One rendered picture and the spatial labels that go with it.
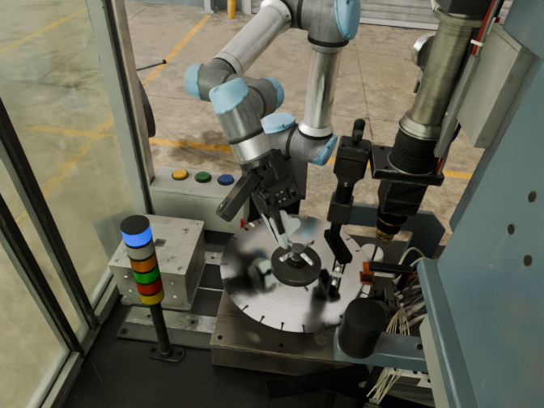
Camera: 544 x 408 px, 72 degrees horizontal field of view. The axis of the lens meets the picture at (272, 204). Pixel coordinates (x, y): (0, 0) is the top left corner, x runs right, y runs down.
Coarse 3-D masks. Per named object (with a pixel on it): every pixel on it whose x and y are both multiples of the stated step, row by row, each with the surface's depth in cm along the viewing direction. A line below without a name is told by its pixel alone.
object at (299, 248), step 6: (288, 240) 81; (312, 240) 82; (294, 246) 79; (300, 246) 80; (306, 246) 81; (294, 252) 79; (300, 252) 78; (282, 258) 77; (294, 258) 80; (300, 258) 80; (306, 258) 78; (312, 264) 77
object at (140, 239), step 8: (136, 216) 61; (144, 216) 61; (128, 224) 60; (136, 224) 60; (144, 224) 60; (128, 232) 58; (136, 232) 59; (144, 232) 59; (128, 240) 60; (136, 240) 59; (144, 240) 60
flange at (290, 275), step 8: (280, 248) 85; (288, 248) 85; (272, 256) 83; (280, 256) 83; (312, 256) 84; (272, 264) 81; (280, 264) 81; (288, 264) 81; (296, 264) 80; (304, 264) 80; (320, 264) 82; (280, 272) 80; (288, 272) 80; (296, 272) 80; (304, 272) 80; (312, 272) 80; (288, 280) 78; (296, 280) 78; (304, 280) 78; (312, 280) 80
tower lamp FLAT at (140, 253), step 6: (126, 246) 61; (144, 246) 61; (150, 246) 62; (132, 252) 61; (138, 252) 61; (144, 252) 62; (150, 252) 63; (132, 258) 62; (138, 258) 62; (144, 258) 62
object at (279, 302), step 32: (256, 224) 92; (320, 224) 93; (224, 256) 83; (256, 256) 84; (320, 256) 85; (256, 288) 77; (288, 288) 78; (320, 288) 78; (352, 288) 79; (256, 320) 72; (288, 320) 72; (320, 320) 72
